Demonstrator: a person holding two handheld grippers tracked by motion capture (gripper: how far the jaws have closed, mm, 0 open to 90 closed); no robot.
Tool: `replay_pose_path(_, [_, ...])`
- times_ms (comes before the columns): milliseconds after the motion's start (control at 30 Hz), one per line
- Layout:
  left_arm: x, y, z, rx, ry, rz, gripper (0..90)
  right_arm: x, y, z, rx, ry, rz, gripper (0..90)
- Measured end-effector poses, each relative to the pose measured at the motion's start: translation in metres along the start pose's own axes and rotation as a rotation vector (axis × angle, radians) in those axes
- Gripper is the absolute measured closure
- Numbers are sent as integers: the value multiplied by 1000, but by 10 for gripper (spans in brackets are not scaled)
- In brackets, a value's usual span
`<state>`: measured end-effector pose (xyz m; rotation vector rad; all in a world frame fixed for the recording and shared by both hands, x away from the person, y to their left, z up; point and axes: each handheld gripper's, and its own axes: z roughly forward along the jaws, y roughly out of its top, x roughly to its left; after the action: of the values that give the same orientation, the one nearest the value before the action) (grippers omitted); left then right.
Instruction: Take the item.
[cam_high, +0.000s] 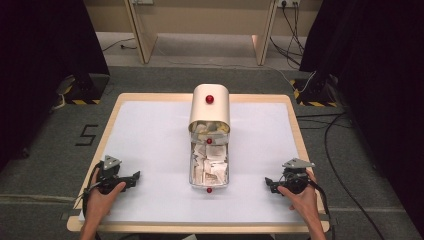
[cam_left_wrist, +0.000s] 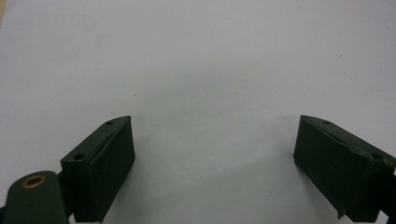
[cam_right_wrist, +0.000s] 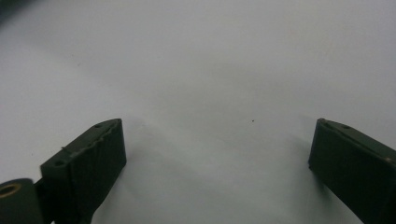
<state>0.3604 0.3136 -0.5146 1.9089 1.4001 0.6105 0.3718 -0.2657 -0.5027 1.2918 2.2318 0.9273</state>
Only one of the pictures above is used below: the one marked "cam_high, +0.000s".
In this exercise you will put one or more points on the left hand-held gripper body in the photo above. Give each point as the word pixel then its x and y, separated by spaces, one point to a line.
pixel 110 173

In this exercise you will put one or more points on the person's right hand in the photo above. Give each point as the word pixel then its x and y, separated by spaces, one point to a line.
pixel 303 201

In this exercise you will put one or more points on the light wooden desk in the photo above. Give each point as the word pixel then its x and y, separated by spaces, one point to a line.
pixel 143 33

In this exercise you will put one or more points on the white wall socket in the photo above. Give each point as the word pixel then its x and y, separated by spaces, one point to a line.
pixel 288 2
pixel 142 1

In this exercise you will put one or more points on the long clear drawer red knob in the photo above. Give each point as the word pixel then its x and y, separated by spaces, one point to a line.
pixel 209 186

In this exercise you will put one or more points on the white table mat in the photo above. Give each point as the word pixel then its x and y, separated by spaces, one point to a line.
pixel 150 150

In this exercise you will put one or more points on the light wooden table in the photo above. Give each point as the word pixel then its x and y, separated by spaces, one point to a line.
pixel 180 228

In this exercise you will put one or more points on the person's left hand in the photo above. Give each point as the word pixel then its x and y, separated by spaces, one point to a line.
pixel 100 200

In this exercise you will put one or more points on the dark curtain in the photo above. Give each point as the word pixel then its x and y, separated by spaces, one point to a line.
pixel 40 66
pixel 376 83

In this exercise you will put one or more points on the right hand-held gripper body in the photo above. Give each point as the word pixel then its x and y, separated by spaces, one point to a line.
pixel 296 176

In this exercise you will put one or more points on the black stand base striped tape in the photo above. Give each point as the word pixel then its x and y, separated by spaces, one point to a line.
pixel 88 88
pixel 315 93

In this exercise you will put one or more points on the pile of paper packets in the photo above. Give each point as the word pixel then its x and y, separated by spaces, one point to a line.
pixel 208 128
pixel 210 165

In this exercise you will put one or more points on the small clear drawer red knob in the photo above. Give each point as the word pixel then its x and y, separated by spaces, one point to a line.
pixel 209 141

